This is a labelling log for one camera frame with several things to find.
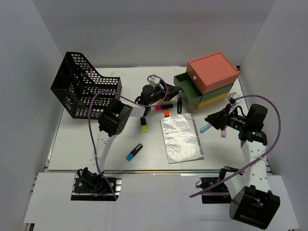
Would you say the yellow bottom drawer box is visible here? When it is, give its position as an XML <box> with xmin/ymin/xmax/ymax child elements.
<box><xmin>195</xmin><ymin>92</ymin><xmax>229</xmax><ymax>109</ymax></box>

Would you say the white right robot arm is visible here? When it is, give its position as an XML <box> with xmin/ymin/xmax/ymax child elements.
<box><xmin>205</xmin><ymin>104</ymin><xmax>281</xmax><ymax>230</ymax></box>

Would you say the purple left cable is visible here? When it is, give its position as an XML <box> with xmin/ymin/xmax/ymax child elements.
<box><xmin>88</xmin><ymin>75</ymin><xmax>169</xmax><ymax>202</ymax></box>

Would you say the orange black highlighter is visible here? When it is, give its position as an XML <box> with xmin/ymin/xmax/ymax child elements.
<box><xmin>164</xmin><ymin>111</ymin><xmax>170</xmax><ymax>117</ymax></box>

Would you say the purple cable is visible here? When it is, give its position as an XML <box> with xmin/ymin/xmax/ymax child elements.
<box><xmin>189</xmin><ymin>94</ymin><xmax>282</xmax><ymax>198</ymax></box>
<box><xmin>88</xmin><ymin>75</ymin><xmax>169</xmax><ymax>202</ymax></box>

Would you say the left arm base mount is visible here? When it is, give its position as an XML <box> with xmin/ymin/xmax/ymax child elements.
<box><xmin>70</xmin><ymin>167</ymin><xmax>121</xmax><ymax>202</ymax></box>

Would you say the pastel blue highlighter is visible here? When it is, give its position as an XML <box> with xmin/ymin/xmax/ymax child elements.
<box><xmin>200</xmin><ymin>124</ymin><xmax>212</xmax><ymax>133</ymax></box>

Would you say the white safety instruction booklet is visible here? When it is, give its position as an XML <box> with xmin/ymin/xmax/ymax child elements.
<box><xmin>161</xmin><ymin>113</ymin><xmax>204</xmax><ymax>164</ymax></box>

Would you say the pink black highlighter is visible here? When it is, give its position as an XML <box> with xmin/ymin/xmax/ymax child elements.
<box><xmin>155</xmin><ymin>104</ymin><xmax>173</xmax><ymax>111</ymax></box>

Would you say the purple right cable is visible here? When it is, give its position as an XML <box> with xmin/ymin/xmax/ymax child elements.
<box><xmin>189</xmin><ymin>94</ymin><xmax>282</xmax><ymax>198</ymax></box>

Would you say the yellow black highlighter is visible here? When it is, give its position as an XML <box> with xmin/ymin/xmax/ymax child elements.
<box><xmin>140</xmin><ymin>117</ymin><xmax>147</xmax><ymax>132</ymax></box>

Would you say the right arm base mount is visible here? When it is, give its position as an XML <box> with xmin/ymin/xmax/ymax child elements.
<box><xmin>195</xmin><ymin>166</ymin><xmax>238</xmax><ymax>204</ymax></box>

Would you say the coral top drawer box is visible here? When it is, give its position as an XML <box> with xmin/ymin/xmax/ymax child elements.
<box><xmin>186</xmin><ymin>52</ymin><xmax>239</xmax><ymax>94</ymax></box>

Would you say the green drawer box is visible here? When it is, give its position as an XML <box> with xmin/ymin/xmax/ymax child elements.
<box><xmin>174</xmin><ymin>73</ymin><xmax>234</xmax><ymax>106</ymax></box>

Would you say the pastel purple highlighter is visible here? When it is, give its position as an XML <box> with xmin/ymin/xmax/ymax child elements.
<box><xmin>221</xmin><ymin>130</ymin><xmax>227</xmax><ymax>138</ymax></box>

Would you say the blue black highlighter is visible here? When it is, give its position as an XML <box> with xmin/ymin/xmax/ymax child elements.
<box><xmin>126</xmin><ymin>143</ymin><xmax>143</xmax><ymax>161</ymax></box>

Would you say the purple black highlighter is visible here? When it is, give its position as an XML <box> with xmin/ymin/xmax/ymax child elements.
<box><xmin>177</xmin><ymin>97</ymin><xmax>182</xmax><ymax>114</ymax></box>

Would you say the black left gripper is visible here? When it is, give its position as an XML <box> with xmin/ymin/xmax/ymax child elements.
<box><xmin>148</xmin><ymin>80</ymin><xmax>180</xmax><ymax>106</ymax></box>

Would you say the black mesh file holder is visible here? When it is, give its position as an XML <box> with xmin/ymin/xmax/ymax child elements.
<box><xmin>51</xmin><ymin>52</ymin><xmax>122</xmax><ymax>120</ymax></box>

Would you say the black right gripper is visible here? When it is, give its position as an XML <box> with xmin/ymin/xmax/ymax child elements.
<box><xmin>205</xmin><ymin>103</ymin><xmax>249</xmax><ymax>131</ymax></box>

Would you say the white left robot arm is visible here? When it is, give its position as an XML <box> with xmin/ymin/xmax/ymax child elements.
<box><xmin>88</xmin><ymin>80</ymin><xmax>180</xmax><ymax>175</ymax></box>

